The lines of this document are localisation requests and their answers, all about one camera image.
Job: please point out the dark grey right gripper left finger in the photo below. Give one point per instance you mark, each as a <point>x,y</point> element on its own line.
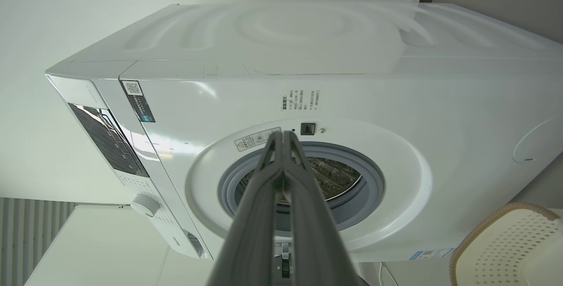
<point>253,233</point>

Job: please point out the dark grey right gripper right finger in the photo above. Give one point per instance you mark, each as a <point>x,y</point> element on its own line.
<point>316,242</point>

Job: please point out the silver metal door hinge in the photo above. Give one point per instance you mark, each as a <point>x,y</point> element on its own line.
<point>285,268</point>

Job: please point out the stainless steel washing machine drum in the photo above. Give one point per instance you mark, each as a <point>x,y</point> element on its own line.
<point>335,176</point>

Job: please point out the white plastic control dial knob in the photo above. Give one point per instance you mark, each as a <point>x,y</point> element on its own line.
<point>144,205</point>

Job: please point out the black glossy control display panel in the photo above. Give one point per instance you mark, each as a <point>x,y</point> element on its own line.
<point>110,141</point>

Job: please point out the cream perforated laundry basket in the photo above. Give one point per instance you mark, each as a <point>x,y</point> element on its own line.
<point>510,251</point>

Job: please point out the grey warning label sticker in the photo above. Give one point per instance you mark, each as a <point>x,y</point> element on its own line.
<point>253,140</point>

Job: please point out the black door latch socket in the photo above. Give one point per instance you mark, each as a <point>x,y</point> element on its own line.
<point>308,129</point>

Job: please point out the blue energy label sticker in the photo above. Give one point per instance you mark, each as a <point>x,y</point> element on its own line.
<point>431,254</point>

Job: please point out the white text notice sticker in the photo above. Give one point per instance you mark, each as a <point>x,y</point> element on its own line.
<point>300,100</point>

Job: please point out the white cabinet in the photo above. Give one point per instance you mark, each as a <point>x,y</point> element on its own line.
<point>96,251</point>

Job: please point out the dark QR code sticker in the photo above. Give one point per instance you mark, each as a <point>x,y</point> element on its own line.
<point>138,101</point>

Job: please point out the white front-load washing machine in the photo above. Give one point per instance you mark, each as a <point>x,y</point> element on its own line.
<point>440,101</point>

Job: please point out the round white filter cover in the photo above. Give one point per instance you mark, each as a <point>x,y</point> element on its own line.
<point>543,141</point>

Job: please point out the grey ribbed wall panel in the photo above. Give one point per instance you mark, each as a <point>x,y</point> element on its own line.
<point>17,242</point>

